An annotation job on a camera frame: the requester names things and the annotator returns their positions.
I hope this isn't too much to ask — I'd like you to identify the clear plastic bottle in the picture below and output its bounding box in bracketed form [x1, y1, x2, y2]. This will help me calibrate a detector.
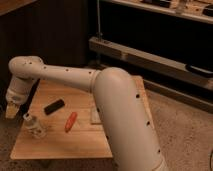
[23, 113, 46, 139]

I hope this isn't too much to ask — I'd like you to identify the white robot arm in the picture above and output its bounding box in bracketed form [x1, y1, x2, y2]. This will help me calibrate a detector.
[6, 56, 169, 171]

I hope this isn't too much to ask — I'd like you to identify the black rectangular bar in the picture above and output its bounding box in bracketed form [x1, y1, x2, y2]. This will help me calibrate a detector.
[44, 99, 65, 115]

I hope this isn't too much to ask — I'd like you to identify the wooden low table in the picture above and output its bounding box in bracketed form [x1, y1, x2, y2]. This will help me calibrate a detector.
[9, 75, 158, 169]

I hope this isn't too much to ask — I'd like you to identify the orange carrot toy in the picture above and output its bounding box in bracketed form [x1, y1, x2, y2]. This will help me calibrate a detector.
[65, 112, 77, 132]

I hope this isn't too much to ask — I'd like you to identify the vertical metal rod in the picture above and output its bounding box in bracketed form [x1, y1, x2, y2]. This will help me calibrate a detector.
[97, 0, 102, 41]

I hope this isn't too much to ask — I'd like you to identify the grey metal shelf beam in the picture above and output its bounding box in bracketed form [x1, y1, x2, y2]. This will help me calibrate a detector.
[88, 36, 213, 80]

